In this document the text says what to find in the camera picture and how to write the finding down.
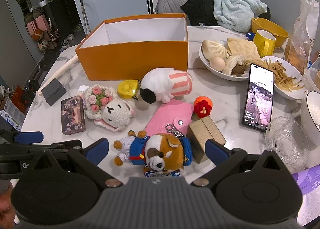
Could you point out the black cabinet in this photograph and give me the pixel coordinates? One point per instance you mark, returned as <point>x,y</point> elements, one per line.
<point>63,14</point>

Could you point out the white bowl of buns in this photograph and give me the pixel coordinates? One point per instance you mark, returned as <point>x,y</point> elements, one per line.
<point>220,74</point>

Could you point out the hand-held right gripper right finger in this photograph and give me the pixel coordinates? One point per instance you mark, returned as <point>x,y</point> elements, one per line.
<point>215,151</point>

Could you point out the bowl of shredded potato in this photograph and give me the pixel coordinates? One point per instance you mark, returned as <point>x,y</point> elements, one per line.
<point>290,94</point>

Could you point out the black dumbbell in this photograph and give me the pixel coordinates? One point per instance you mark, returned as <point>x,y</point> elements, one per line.
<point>32,85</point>

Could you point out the pink snap wallet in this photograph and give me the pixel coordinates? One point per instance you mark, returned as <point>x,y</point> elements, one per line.
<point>167,116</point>

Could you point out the metal walking stick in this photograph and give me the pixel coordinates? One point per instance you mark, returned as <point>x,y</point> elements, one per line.
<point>85,16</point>

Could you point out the yellow mug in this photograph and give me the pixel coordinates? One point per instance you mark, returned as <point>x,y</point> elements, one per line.
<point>262,42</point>

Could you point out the wooden tray box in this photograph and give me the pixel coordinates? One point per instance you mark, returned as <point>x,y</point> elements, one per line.
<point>130,59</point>

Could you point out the gold glitter small box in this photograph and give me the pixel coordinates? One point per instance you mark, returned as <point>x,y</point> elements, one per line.
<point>200,134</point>

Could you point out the orange crochet ball red flower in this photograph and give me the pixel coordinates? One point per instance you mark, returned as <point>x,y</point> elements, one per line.
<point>202,108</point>

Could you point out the small blue object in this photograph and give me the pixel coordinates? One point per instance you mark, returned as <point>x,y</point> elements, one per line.
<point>250,35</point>

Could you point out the blue white carton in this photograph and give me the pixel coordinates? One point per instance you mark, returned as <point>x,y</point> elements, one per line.
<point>10,119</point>

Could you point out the dark printed card box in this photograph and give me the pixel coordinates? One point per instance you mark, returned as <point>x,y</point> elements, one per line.
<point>72,116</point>

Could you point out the white plastic tub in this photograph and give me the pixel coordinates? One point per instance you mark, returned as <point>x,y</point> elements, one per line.
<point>312,79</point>

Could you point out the white stick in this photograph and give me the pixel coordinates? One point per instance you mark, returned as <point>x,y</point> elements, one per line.
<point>68,65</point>

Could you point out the shredded potato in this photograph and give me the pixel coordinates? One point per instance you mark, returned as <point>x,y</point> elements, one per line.
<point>285,74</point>

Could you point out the clear plastic snack bag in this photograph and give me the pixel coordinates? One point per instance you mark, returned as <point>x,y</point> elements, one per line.
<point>300,44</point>

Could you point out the clear glass plate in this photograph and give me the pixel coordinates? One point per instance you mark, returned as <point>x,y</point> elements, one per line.
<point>287,142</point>

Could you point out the black jacket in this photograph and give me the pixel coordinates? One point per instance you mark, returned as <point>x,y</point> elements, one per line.
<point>200,9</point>

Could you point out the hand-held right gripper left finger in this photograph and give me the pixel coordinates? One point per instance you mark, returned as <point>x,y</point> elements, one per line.
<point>98,149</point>

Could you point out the yellow bowl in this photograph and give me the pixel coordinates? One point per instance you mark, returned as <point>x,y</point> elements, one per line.
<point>265,24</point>

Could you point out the pink bag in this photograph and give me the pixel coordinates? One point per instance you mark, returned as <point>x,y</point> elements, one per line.
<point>37,22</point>

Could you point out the person's left hand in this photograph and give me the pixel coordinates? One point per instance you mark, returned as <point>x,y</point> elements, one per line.
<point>4,209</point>

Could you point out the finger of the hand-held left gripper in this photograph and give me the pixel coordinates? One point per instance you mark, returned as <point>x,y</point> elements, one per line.
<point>28,137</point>
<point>67,144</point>

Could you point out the pair of shoes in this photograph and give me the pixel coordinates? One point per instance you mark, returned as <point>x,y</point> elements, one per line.
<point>68,38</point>

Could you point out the bitten meat bun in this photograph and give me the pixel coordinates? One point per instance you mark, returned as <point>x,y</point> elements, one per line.
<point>235,67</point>

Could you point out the pleated steamed bun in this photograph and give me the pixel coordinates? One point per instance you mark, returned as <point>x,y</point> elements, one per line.
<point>221,50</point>

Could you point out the yellow tape measure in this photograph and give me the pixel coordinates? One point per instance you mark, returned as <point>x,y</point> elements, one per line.
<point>126,89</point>

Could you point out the black smartphone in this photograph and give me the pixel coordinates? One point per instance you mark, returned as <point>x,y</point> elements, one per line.
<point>257,99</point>

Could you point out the light blue fleece blanket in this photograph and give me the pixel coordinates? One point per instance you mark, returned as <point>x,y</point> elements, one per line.
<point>235,9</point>

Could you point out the white bowl dark rim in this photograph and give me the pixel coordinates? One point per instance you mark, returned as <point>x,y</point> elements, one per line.
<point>309,124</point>

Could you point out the flatbread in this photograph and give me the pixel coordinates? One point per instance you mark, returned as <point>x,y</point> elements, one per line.
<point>246,49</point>

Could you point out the white crochet flower doll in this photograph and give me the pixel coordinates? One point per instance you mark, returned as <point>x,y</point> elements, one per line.
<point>116,114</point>

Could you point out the white pink-striped plush toy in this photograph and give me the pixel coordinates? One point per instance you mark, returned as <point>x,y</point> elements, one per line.
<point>160,81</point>

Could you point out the grey folded block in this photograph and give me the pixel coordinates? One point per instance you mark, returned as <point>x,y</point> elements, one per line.
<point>53,91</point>

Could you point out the purple tissue pack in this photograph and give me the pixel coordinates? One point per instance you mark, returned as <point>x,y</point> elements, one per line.
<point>308,189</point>

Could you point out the brown egg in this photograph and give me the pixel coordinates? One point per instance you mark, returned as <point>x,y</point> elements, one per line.
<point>217,64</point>

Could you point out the basketball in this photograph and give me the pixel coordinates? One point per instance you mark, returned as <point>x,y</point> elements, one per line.
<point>37,34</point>

